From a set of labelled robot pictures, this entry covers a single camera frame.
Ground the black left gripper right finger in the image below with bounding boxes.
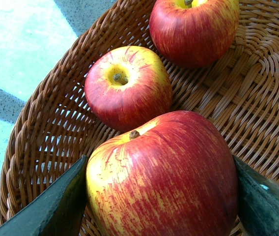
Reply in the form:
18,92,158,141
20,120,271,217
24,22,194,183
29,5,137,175
233,155,279,236

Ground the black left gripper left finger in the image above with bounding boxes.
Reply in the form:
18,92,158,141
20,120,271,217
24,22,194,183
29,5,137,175
0,155,88,236

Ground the red yellow apple large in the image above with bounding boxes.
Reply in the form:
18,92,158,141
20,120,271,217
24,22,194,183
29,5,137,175
86,111,238,236

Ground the brown wicker basket left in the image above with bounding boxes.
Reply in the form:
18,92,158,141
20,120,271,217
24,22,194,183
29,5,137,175
0,0,279,225

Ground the red yellow apple far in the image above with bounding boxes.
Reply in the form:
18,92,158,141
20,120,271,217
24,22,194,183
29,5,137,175
149,0,240,68

